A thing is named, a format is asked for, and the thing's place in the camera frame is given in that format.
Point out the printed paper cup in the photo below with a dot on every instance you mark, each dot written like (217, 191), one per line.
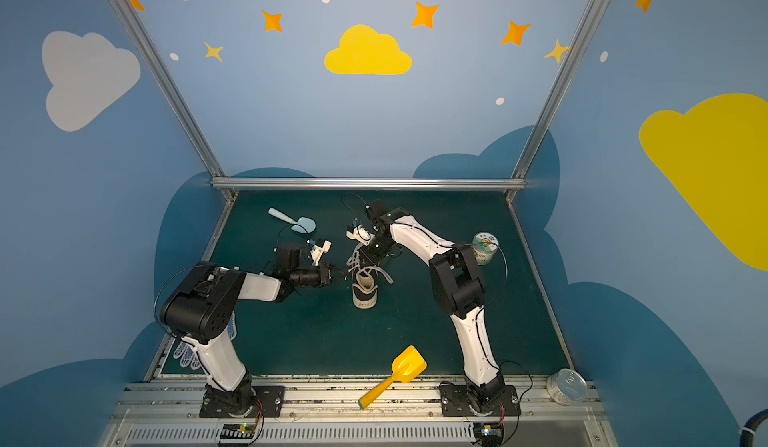
(485, 245)

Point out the right electronics board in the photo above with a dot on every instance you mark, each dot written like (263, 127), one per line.
(488, 435)

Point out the white shoelace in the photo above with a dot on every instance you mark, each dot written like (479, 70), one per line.
(381, 272)

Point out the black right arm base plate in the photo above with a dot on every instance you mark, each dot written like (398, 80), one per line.
(455, 402)

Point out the black white canvas sneaker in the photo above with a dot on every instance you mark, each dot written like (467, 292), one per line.
(364, 286)

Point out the light blue toy shovel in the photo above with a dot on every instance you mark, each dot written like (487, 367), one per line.
(303, 225)

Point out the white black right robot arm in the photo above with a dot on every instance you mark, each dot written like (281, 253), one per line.
(457, 285)

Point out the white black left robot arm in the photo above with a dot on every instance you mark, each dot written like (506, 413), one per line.
(200, 308)

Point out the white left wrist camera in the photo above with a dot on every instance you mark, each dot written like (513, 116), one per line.
(318, 248)

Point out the aluminium frame post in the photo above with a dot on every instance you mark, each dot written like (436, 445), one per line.
(139, 35)
(580, 41)

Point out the aluminium left frame post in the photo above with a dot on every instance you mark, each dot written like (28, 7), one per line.
(139, 35)

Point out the electronics board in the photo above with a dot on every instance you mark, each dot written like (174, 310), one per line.
(237, 434)
(488, 435)

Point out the aluminium back frame bar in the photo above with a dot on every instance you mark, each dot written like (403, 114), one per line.
(286, 183)

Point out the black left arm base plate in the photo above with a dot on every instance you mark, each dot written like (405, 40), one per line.
(240, 404)

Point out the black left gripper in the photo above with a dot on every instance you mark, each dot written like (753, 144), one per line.
(324, 274)

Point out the aluminium front rail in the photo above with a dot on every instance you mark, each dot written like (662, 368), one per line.
(323, 411)

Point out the left electronics board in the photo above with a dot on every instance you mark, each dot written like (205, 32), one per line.
(237, 434)

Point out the aluminium right frame post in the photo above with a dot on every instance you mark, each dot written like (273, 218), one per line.
(580, 41)

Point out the blue dotted work glove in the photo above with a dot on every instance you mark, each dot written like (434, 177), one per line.
(189, 359)

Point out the yellow toy shovel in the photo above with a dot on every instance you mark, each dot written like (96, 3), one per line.
(408, 365)

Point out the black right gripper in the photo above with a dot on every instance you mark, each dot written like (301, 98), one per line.
(368, 255)

